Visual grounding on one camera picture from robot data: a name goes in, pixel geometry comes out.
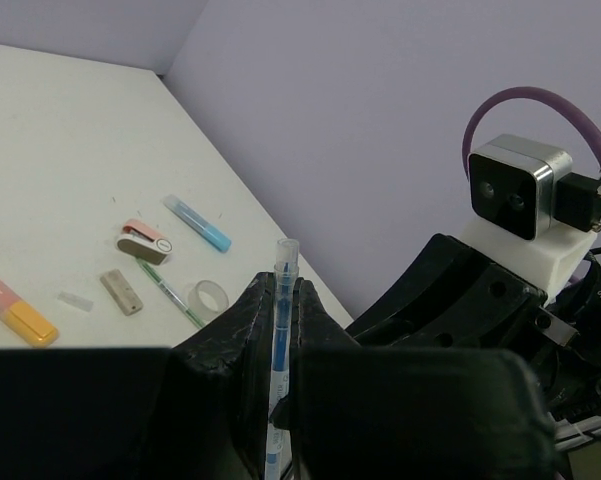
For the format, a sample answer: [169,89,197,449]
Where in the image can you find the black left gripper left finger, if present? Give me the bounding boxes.
[167,272,273,479]

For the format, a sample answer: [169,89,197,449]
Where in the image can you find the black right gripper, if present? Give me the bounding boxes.
[344,234,573,380]

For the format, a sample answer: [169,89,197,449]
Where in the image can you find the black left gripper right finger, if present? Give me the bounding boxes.
[279,281,555,479]

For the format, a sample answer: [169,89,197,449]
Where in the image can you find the blue gel pen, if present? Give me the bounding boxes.
[264,238,299,480]

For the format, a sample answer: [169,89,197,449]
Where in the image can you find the green gel pen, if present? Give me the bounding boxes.
[136,258,205,329]

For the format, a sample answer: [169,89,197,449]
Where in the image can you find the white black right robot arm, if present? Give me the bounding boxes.
[347,234,601,479]

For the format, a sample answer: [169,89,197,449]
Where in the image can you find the clear tape roll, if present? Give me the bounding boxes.
[187,280,229,322]

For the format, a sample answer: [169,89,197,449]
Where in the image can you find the grey eraser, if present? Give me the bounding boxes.
[100,269,144,316]

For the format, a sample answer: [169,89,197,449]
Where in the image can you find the blue highlighter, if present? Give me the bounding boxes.
[162,195,232,253]

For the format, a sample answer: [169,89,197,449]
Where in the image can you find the pink beige mini stapler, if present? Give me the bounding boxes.
[116,219,173,265]

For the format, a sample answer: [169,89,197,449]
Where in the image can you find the small clear pen cap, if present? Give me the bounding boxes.
[57,291,94,313]

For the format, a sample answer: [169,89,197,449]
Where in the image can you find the orange pink highlighter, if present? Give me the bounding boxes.
[0,279,59,348]

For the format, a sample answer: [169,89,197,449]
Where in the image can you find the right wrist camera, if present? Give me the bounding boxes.
[461,134,601,301]

